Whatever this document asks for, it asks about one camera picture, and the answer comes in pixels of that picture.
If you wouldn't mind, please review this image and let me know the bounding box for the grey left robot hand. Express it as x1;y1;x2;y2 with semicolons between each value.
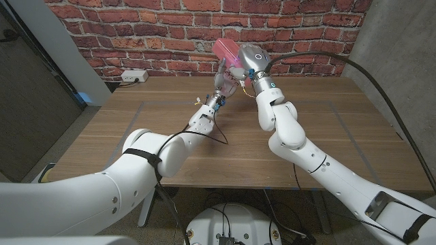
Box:
204;57;240;110

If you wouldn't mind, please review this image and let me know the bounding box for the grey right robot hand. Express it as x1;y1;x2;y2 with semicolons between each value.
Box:
228;43;274;83

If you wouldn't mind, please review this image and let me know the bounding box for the pink translucent pencil case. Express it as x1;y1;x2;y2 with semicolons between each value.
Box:
211;37;253;90

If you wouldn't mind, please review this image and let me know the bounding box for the white power strip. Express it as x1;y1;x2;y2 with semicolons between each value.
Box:
121;69;149;83

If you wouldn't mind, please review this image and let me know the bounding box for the red brick printed backdrop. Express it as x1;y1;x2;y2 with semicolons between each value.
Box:
44;0;374;82

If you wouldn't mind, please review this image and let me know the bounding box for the white robot torso base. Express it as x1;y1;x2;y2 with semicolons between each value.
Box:
183;203;283;245

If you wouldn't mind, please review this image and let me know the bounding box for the grey metal table leg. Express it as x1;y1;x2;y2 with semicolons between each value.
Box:
137;193;157;228
311;190;332;235

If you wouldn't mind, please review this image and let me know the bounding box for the white yellow floor device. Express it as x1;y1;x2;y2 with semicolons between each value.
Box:
32;162;57;184

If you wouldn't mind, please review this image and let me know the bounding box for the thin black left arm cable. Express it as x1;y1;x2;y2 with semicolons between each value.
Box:
155;110;230;157

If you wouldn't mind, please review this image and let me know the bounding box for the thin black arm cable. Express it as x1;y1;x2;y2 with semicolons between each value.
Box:
292;163;409;243
155;110;230;157

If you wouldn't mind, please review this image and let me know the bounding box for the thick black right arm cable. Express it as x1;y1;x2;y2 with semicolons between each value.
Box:
264;50;436;193

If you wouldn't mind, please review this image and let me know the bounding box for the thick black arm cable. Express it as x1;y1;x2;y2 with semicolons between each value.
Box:
155;180;191;245
264;50;436;193

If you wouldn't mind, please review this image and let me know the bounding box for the black power strip cable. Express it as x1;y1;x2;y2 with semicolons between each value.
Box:
117;78;140;88

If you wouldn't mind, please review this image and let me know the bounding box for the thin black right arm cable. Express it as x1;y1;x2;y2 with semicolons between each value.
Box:
292;163;409;243

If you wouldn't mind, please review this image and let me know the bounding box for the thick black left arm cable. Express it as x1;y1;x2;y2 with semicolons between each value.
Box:
155;180;191;245

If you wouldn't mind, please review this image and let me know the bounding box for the black floor cable tangle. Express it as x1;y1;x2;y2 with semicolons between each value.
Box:
203;189;320;245

